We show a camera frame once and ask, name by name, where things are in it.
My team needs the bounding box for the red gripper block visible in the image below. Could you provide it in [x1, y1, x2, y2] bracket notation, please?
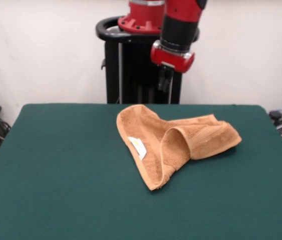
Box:
[150, 47, 196, 92]

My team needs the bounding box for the tan terry towel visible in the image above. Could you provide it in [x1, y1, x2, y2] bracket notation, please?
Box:
[116, 104, 243, 192]

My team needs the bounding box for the dark green table cloth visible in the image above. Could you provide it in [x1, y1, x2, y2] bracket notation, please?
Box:
[0, 103, 282, 240]

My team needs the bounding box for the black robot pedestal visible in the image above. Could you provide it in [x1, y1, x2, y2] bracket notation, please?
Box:
[95, 16, 200, 105]

